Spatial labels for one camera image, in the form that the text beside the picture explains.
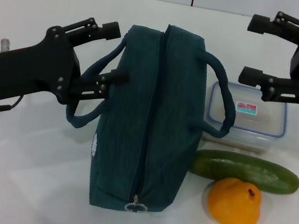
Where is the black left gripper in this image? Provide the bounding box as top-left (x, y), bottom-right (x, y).
top-left (0, 3), bottom-right (138, 123)

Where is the clear plastic food container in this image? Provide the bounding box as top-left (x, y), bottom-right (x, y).
top-left (200, 78), bottom-right (292, 156)

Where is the dark teal insulated lunch bag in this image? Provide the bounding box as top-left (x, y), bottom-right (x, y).
top-left (52, 9), bottom-right (249, 224)

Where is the green cucumber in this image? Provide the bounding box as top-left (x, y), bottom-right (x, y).
top-left (186, 146), bottom-right (299, 198)

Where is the white zipper pull ring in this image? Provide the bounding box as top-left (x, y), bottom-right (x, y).
top-left (124, 193), bottom-right (151, 214)

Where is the orange pear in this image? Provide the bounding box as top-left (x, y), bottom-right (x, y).
top-left (203, 174), bottom-right (266, 224)

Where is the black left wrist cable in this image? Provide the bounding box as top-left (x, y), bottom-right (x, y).
top-left (0, 90), bottom-right (25, 119)

